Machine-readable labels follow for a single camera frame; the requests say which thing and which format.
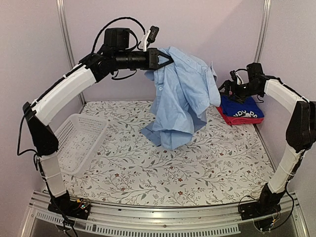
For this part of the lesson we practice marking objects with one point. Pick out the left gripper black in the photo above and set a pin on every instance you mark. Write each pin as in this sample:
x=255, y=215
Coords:
x=153, y=59

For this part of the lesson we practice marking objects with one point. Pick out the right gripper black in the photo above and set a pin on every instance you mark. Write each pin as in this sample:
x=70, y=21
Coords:
x=228, y=84

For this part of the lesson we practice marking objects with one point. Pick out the blue printed t-shirt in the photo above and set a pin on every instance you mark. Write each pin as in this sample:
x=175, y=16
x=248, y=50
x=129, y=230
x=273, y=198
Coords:
x=248, y=109

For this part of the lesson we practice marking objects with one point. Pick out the light blue shirt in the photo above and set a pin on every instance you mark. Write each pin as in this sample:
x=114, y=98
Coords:
x=184, y=91

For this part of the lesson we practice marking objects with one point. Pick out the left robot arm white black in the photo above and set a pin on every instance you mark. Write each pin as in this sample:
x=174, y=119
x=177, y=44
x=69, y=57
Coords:
x=90, y=70

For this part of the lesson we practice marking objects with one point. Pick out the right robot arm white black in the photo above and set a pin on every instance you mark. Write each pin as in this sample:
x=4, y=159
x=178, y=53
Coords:
x=300, y=132

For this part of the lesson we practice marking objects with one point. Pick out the white plastic laundry basket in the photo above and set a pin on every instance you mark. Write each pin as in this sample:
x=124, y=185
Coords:
x=79, y=137

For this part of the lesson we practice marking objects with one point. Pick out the folded pink garment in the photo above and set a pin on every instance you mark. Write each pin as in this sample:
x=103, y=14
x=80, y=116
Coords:
x=238, y=120

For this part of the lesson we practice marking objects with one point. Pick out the floral table mat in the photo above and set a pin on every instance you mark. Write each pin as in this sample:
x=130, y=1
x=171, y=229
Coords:
x=222, y=164

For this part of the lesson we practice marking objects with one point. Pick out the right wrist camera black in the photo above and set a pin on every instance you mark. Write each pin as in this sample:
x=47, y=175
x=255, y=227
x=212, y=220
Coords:
x=254, y=70

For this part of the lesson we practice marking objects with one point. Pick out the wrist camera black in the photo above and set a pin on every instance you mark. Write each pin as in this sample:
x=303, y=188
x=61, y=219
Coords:
x=117, y=38
x=254, y=70

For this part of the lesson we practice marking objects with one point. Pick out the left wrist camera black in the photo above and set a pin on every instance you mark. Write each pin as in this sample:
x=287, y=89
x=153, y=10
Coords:
x=117, y=38

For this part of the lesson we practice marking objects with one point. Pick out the right aluminium corner post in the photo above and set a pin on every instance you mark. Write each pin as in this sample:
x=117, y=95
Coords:
x=263, y=29

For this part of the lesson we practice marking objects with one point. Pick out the aluminium corner post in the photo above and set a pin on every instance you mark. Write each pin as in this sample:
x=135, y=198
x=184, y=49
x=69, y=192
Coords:
x=65, y=32
x=263, y=29

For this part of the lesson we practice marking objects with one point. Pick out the left aluminium corner post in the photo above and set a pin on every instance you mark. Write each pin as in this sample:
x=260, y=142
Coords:
x=65, y=32

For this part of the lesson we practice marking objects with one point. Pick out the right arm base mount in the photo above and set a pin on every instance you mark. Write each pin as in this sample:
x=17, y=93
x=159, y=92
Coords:
x=258, y=208

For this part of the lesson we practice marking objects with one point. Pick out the aluminium front rail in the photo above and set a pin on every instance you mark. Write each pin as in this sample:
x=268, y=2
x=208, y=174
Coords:
x=118, y=220

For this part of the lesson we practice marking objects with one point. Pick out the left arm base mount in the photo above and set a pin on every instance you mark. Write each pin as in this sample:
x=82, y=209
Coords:
x=79, y=208

